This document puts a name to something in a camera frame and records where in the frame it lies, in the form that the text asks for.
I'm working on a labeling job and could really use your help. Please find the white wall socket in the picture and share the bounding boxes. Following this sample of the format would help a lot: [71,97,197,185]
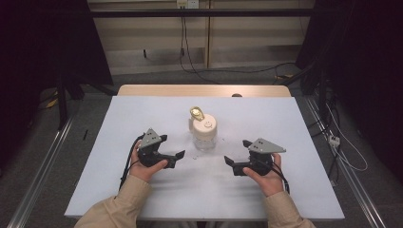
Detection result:
[176,0,201,10]

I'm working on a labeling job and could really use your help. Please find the white cable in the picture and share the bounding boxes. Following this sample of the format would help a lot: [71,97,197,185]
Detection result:
[325,104,369,173]

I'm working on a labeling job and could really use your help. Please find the black floor cable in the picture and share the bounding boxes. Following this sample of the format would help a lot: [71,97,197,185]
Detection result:
[189,62,299,76]

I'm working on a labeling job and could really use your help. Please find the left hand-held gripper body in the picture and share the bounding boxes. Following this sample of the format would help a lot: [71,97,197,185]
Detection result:
[137,127,178,169]

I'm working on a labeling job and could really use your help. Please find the white board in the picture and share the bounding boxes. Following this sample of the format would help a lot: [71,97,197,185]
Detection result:
[64,95,346,221]

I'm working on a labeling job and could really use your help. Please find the wooden table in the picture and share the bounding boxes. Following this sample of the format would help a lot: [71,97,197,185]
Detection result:
[117,84,292,98]

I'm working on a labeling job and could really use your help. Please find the left hand-held gripper black cable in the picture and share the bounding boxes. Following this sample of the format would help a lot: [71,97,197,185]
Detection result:
[119,134,145,192]

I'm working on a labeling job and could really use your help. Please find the black hanging cable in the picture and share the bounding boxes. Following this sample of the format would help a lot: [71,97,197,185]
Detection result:
[179,16,221,86]

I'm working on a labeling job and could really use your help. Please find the person's left hand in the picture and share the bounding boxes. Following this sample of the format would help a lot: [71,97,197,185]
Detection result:
[128,140,169,183]

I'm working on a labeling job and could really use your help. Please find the person's right hand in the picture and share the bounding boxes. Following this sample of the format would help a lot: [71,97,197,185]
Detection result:
[242,152,285,199]

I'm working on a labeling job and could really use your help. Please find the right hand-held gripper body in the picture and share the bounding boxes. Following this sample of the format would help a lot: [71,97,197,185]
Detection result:
[232,137,287,178]

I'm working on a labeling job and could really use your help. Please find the black metal stand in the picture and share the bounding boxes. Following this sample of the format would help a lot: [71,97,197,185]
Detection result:
[55,71,85,131]

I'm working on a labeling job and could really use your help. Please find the hand-held gripper black cable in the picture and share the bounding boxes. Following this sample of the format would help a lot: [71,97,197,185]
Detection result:
[119,134,145,192]
[259,157,291,195]

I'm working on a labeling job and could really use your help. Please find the aluminium floor rail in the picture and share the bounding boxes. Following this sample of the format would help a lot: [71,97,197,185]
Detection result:
[6,116,76,228]
[303,96,388,228]

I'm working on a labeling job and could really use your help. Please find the black horizontal bar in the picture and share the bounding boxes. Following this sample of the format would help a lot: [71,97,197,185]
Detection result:
[89,8,316,19]

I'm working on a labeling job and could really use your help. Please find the right hand-held gripper black cable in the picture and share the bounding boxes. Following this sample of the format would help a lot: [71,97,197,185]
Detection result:
[259,157,291,195]

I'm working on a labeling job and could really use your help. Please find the clear bottle with cream lid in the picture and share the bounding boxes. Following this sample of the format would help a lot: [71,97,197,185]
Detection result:
[188,105,219,151]

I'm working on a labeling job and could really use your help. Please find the white power strip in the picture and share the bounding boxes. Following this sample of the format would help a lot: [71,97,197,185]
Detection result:
[327,134,341,148]

